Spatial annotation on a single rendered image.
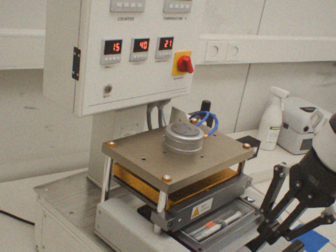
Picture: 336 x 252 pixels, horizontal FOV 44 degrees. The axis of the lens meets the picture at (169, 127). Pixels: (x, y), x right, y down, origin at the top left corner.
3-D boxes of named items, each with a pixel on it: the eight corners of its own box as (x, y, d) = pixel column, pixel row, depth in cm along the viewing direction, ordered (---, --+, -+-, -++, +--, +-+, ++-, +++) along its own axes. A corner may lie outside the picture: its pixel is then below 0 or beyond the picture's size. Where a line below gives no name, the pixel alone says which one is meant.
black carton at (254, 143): (230, 155, 159) (234, 139, 156) (244, 150, 165) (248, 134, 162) (243, 162, 155) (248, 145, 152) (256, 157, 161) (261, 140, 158)
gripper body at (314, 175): (301, 146, 63) (269, 186, 69) (346, 187, 60) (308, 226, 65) (323, 136, 69) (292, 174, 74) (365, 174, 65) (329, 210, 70)
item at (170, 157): (79, 169, 88) (83, 112, 83) (177, 138, 110) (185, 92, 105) (160, 229, 74) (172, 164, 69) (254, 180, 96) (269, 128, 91)
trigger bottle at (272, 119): (250, 143, 172) (265, 85, 162) (263, 140, 177) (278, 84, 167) (266, 153, 166) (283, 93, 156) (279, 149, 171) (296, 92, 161)
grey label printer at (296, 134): (255, 131, 185) (264, 95, 178) (288, 128, 195) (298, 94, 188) (294, 157, 166) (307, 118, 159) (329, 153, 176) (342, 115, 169)
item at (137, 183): (112, 179, 87) (116, 138, 83) (182, 154, 102) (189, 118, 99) (171, 221, 77) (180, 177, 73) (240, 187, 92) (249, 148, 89)
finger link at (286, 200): (303, 186, 66) (297, 179, 67) (265, 227, 73) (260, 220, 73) (315, 179, 69) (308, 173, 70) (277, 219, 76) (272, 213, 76)
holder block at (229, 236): (135, 218, 84) (137, 207, 83) (198, 189, 98) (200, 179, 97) (198, 264, 74) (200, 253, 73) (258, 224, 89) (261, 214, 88)
